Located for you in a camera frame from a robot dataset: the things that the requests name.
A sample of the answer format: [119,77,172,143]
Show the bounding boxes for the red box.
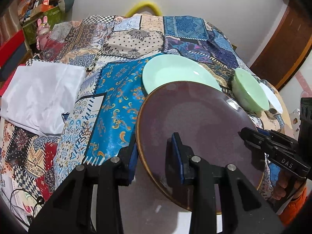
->
[0,30,25,68]

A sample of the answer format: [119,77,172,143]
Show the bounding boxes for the brown wooden door frame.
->
[251,2,311,90]

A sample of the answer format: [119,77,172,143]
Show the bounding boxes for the pink bunny toy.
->
[36,15,51,51]

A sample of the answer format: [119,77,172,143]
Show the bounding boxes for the white bowl black dots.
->
[259,82,283,115]

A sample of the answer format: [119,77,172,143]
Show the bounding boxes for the dark purple plate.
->
[135,81,264,210]

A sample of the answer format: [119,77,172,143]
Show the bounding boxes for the patchwork patterned bedsheet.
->
[0,14,293,200]

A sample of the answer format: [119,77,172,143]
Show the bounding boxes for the black cable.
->
[0,187,46,227]

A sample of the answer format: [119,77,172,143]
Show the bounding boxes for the light green bowl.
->
[232,68,269,113]

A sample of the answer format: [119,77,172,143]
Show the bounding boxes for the white folded cloth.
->
[1,61,87,136]

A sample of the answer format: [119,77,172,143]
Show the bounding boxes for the green box with clutter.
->
[18,0,63,45]

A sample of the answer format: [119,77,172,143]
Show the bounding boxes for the person's right hand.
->
[272,170,292,200]

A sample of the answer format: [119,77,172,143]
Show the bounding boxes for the light green plate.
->
[142,54,222,94]

